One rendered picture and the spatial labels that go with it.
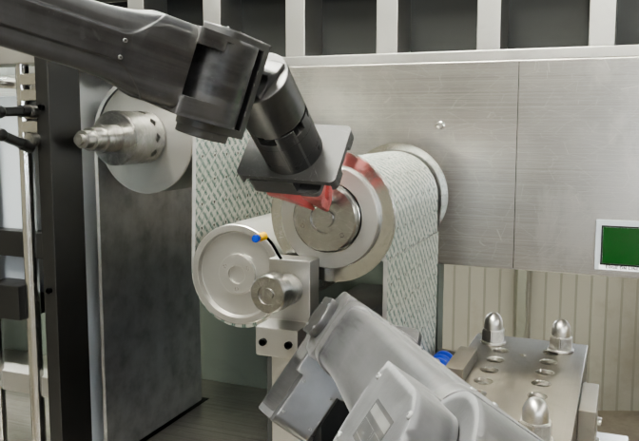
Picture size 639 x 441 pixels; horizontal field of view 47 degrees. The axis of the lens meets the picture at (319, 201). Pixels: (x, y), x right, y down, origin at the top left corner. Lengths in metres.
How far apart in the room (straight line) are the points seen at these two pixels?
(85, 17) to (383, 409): 0.35
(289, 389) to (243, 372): 0.63
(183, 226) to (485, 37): 0.53
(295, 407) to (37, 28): 0.37
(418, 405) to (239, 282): 0.66
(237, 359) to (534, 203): 0.57
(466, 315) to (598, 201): 2.47
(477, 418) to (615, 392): 3.58
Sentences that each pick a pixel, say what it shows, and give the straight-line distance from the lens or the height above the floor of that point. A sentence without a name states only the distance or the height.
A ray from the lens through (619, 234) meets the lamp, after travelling 1.08.
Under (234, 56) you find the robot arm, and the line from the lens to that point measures 0.56.
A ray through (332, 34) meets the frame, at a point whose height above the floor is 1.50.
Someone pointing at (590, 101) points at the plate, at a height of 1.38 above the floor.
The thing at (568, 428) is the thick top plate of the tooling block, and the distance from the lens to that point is 0.86.
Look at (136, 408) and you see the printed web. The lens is 1.10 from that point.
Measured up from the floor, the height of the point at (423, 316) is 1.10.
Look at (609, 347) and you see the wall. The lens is 3.73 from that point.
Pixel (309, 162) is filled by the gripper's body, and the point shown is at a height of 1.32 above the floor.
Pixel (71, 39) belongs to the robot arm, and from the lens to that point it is 0.51.
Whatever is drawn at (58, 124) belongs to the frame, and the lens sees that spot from 0.85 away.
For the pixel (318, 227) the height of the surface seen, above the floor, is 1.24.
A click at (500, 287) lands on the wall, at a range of 3.51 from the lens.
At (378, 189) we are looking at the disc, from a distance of 0.79.
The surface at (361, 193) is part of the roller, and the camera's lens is 0.79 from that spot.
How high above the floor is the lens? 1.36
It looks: 6 degrees down
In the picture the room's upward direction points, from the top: straight up
